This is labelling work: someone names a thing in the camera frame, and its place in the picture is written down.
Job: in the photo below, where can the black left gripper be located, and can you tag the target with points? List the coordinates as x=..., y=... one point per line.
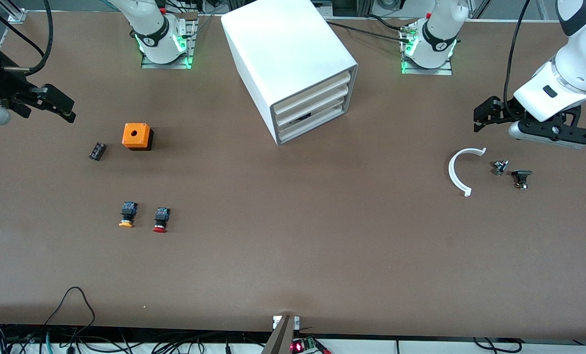
x=504, y=109

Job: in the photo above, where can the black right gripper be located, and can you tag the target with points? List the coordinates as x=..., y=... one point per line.
x=4, y=82

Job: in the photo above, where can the white plastic bin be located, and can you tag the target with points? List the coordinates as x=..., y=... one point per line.
x=312, y=125

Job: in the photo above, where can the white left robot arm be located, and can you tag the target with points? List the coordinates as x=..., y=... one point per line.
x=578, y=69

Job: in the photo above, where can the yellow mushroom push button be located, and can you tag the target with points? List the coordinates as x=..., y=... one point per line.
x=128, y=211

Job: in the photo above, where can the red mushroom push button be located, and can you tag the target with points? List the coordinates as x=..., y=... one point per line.
x=161, y=216

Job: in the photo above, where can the small black terminal block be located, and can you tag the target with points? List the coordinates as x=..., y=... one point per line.
x=98, y=151

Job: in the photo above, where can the green circuit board red LED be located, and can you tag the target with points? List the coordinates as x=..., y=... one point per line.
x=304, y=345

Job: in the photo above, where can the small black silver switch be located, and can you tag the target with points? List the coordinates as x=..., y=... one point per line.
x=499, y=167

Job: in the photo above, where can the black flat-head switch part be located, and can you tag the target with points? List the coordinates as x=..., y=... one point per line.
x=521, y=174

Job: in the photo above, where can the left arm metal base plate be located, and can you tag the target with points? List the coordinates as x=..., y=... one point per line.
x=440, y=72

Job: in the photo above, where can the white curved plastic bracket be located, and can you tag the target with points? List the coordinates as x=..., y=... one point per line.
x=452, y=172

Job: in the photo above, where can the orange button enclosure box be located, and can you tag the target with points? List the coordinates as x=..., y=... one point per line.
x=135, y=133

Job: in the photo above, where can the aluminium frame post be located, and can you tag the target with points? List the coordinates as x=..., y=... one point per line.
x=16, y=14

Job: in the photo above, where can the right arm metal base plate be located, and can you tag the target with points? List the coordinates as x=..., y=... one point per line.
x=165, y=66

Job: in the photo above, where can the brown camera stand post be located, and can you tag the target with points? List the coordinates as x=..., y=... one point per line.
x=280, y=339

